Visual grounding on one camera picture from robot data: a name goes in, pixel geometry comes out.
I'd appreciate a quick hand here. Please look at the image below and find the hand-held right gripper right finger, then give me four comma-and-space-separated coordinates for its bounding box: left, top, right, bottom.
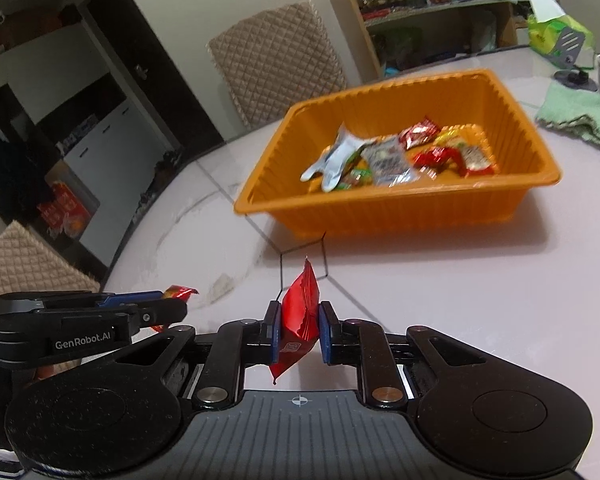
318, 301, 487, 409

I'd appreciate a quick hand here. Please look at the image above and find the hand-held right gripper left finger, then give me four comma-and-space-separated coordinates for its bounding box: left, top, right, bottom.
112, 301, 284, 409

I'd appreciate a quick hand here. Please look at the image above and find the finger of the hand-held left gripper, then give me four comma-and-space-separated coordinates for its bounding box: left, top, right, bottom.
0, 299, 188, 336
0, 291, 165, 312

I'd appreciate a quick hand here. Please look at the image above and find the small red snack packet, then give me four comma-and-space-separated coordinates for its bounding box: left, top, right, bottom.
269, 258, 322, 387

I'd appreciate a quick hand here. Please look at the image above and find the small red gold snack wrapper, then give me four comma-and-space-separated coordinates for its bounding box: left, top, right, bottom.
152, 284, 200, 333

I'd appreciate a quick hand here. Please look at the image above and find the orange plastic tray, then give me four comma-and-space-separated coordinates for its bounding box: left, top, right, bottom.
233, 68, 562, 240

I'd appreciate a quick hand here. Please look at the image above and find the small green snack packet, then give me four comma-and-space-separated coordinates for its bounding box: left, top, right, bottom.
337, 167, 376, 191

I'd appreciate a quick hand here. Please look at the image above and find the silver foil pouch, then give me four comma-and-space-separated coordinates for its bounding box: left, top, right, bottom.
300, 125, 368, 193

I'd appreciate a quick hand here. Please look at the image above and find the red patterned snack packet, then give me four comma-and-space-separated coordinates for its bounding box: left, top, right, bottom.
411, 144, 463, 171

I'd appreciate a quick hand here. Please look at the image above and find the large red snack packet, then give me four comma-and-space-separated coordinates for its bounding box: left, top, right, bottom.
399, 116, 441, 151

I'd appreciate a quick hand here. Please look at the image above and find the red white snack packet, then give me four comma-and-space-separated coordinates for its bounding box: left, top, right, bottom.
452, 142, 498, 178

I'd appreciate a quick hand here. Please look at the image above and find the yellow green snack packet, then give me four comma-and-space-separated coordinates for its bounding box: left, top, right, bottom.
432, 127, 468, 148

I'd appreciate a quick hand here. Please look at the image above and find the beige quilted chair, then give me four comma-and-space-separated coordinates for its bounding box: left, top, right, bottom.
0, 220, 101, 298
207, 1, 348, 131

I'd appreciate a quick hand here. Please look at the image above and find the red gift box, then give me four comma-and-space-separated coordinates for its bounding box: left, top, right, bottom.
37, 182, 93, 238

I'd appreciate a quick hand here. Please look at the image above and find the row of shoes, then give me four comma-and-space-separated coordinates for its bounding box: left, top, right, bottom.
135, 147, 183, 211

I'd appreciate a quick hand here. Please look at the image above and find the white cabinet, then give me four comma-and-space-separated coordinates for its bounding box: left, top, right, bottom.
62, 99, 137, 186

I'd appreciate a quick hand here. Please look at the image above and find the dark wooden door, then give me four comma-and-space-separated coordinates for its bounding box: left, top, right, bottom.
82, 0, 226, 153

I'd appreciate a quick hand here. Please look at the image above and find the wooden shelf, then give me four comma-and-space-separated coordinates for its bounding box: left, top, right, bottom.
330, 0, 531, 81

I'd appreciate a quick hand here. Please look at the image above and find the green cloth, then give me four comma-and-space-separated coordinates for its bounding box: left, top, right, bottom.
536, 82, 600, 156

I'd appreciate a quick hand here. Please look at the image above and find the green tissue pack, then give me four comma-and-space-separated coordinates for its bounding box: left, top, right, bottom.
524, 0, 595, 58

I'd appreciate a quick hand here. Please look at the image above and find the grey phone stand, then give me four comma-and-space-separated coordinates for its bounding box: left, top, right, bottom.
550, 27, 596, 92

